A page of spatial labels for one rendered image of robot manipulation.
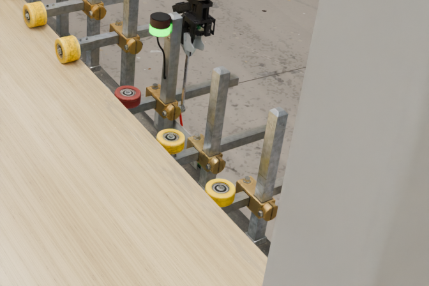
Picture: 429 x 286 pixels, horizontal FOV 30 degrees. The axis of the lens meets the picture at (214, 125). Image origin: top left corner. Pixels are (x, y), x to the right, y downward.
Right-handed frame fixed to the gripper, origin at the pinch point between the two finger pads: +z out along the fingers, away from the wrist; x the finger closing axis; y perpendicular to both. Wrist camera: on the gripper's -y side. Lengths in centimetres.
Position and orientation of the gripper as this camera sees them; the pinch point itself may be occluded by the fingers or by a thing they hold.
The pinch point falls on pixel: (188, 51)
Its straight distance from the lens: 245.9
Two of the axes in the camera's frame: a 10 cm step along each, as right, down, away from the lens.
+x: 8.3, -2.5, 5.1
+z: -1.0, 8.1, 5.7
